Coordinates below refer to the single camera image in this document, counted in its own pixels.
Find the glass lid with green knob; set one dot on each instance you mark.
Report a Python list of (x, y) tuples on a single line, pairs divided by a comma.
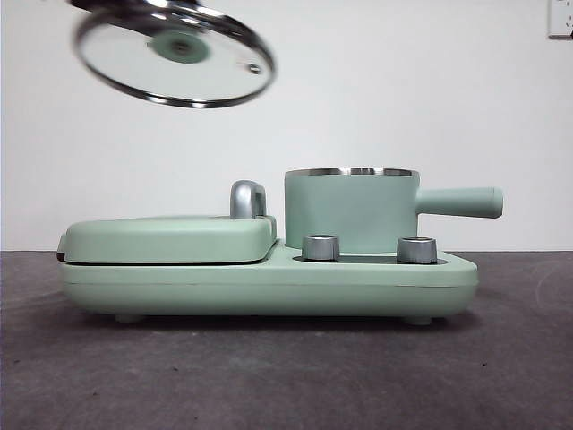
[(179, 47)]

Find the silver control knob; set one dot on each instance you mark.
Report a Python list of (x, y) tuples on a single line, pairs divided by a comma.
[(321, 247), (417, 251)]

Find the green breakfast machine base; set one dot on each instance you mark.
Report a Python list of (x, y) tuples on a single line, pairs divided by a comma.
[(268, 286)]

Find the green hinged grill cover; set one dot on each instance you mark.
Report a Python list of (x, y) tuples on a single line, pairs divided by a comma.
[(156, 237)]

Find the white wall socket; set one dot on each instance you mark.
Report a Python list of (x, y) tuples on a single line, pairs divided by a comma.
[(561, 20)]

